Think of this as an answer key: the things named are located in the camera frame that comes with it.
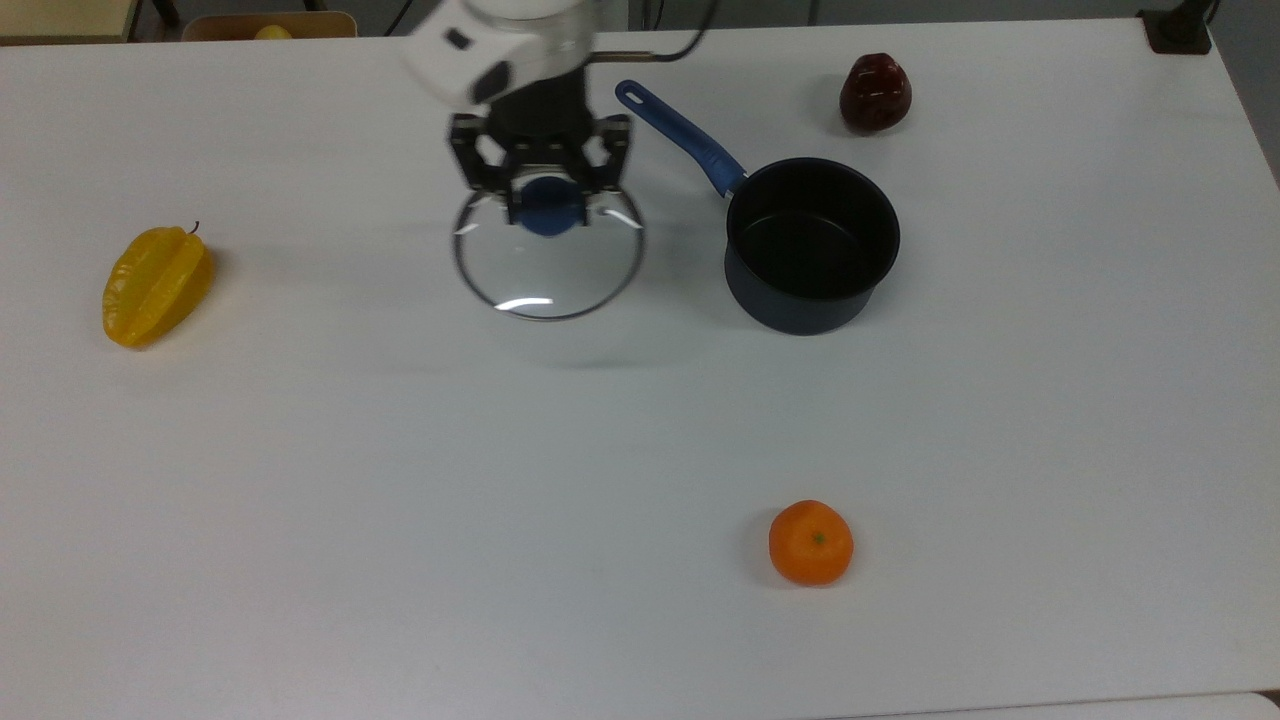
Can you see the tan cardboard box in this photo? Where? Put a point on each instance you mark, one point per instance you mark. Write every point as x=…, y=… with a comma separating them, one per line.
x=300, y=25

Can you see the dark blue saucepan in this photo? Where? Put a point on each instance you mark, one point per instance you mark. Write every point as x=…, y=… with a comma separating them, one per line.
x=800, y=300

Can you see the yellow star fruit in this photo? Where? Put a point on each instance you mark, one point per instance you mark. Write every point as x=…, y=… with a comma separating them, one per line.
x=155, y=290

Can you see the red apple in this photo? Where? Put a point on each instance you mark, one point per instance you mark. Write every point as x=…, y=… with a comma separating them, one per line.
x=874, y=95

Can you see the wooden board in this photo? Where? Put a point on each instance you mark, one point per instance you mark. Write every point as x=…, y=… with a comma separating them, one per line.
x=60, y=18

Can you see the yellow fruit in box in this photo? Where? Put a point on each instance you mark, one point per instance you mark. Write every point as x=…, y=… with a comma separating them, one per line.
x=272, y=32

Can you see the glass lid with blue knob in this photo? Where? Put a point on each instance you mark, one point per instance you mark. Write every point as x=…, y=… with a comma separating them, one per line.
x=548, y=208

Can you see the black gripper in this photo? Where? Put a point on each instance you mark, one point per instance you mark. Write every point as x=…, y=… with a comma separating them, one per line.
x=545, y=125

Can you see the orange mandarin fruit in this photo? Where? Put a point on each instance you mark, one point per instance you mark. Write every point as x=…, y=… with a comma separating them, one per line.
x=811, y=543

